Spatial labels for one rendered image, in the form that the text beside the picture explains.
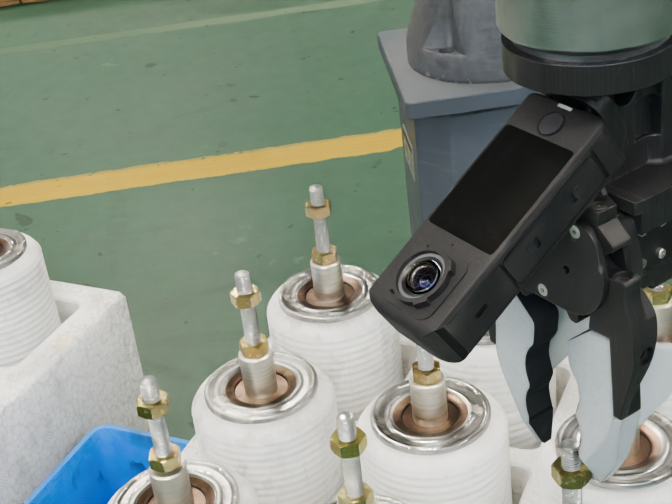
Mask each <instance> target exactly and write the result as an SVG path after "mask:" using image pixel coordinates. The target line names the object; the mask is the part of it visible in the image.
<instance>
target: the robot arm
mask: <svg viewBox="0 0 672 504"><path fill-rule="evenodd" d="M406 44H407V56H408V62H409V64H410V66H411V67H412V68H413V69H414V70H415V71H417V72H418V73H420V74H422V75H424V76H427V77H430V78H433V79H436V80H441V81H446V82H453V83H464V84H488V83H500V82H508V81H513V82H514V83H516V84H518V85H520V86H522V87H525V88H527V89H531V90H534V91H538V92H541V93H542V94H538V93H531V94H529V95H528V96H527V97H526V98H525V100H524V101H523V102H522V103H521V105H520V106H519V107H518V108H517V109H516V111H515V112H514V113H513V114H512V115H511V117H510V118H509V119H508V120H507V122H506V123H505V124H504V125H503V126H502V128H501V129H500V130H499V131H498V133H497V134H496V135H495V136H494V137H493V139H492V140H491V141H490V142H489V143H488V145H487V146H486V147H485V148H484V150H483V151H482V152H481V153H480V154H479V156H478V157H477V158H476V159H475V160H474V162H473V163H472V164H471V165H470V167H469V168H468V169H467V170H466V171H465V173H464V174H463V175H462V176H461V177H460V179H459V180H458V181H457V182H456V184H455V185H454V186H453V187H452V188H451V190H450V191H449V192H448V193H447V195H446V196H445V197H444V198H443V199H442V201H441V202H440V203H439V204H438V205H437V207H436V208H435V209H434V210H433V212H432V213H431V214H430V215H429V216H428V218H427V219H426V220H425V221H424V222H423V224H422V225H421V226H420V227H419V229H418V230H417V231H416V232H415V233H414V235H413V236H412V237H411V238H410V240H409V241H408V242H407V243H406V244H405V246H404V247H403V248H402V249H401V250H400V252H399V253H398V254H397V255H396V257H395V258H394V259H393V260H392V261H391V263H390V264H389V265H388V266H387V267H386V269H385V270H384V271H383V272H382V274H381V275H380V276H379V277H378V278H377V280H376V281H375V282H374V283H373V285H372V286H371V287H370V289H369V297H370V300H371V302H372V304H373V306H374V308H375V309H376V310H377V311H378V313H379V314H380V315H381V316H382V317H383V318H384V319H385V320H386V321H387V322H389V323H390V324H391V325H392V326H393V327H394V328H395V329H396V330H397V331H398V332H399V333H401V334H402V335H403V336H405V337H406V338H408V339H409V340H411V341H412V342H414V343H415V344H417V345H418V346H420V347H421V348H423V349H424V350H425V351H427V352H428V353H430V354H431V355H433V356H434V357H436V358H438V359H440V360H442V361H445V362H449V363H459V362H462V361H463V360H465V359H466V358H467V356H468V355H469V354H470V353H471V351H472V350H473V349H474V348H475V346H476V345H477V344H478V343H479V341H480V340H481V339H482V338H483V336H484V335H485V334H486V333H487V331H488V332H489V336H490V341H491V342H492V343H494V344H495V345H496V351H497V355H498V359H499V363H500V366H501V369H502V372H503V375H504V377H505V380H506V382H507V385H508V387H509V389H510V392H511V394H512V396H513V399H514V401H515V403H516V406H517V408H518V411H519V413H520V416H521V418H522V420H523V422H524V423H525V424H526V426H527V427H528V429H529V430H530V431H531V433H532V434H533V435H534V437H535V438H536V439H537V440H538V441H540V442H543V443H546V442H547V441H549V440H551V437H552V422H553V406H552V401H551V397H550V390H549V383H550V381H551V378H552V375H553V369H554V368H555V367H556V366H557V365H558V364H560V363H561V362H562V361H563V360H564V359H565V358H566V357H567V356H568V360H569V366H570V368H571V370H572V373H573V375H574V377H575V379H576V382H577V385H578V390H579V403H578V406H577V410H576V418H577V421H578V424H579V427H580V432H581V438H580V446H579V449H578V451H577V456H578V457H579V458H580V459H581V460H582V461H583V463H584V464H585V465H586V466H587V467H588V468H589V470H590V471H591V472H592V474H593V475H594V476H595V477H596V478H597V479H598V480H599V482H604V481H605V480H607V479H609V478H610V477H611V476H612V475H613V474H614V473H615V472H616V471H617V470H618V469H619V468H620V467H621V465H622V464H623V463H624V461H625V460H626V458H627V456H628V454H629V451H630V448H631V445H632V442H633V441H634V439H635V435H636V430H637V428H638V427H639V426H640V425H641V424H642V423H643V422H644V421H645V420H646V419H647V418H648V417H649V416H650V415H651V414H652V413H653V412H654V411H655V410H656V409H657V408H658V407H659V406H660V405H661V404H663V403H664V402H665V401H666V400H667V399H668V398H669V397H670V396H671V395H672V343H661V342H657V316H656V312H655V310H654V308H653V305H652V303H651V301H650V300H649V298H648V296H647V295H646V293H645V291H644V290H643V289H644V288H646V287H649V288H651V289H653V288H655V287H657V286H659V285H660V284H662V283H664V282H666V281H668V280H669V279H671V278H672V0H415V2H414V6H413V10H412V14H411V19H410V23H409V27H408V31H407V37H406Z"/></svg>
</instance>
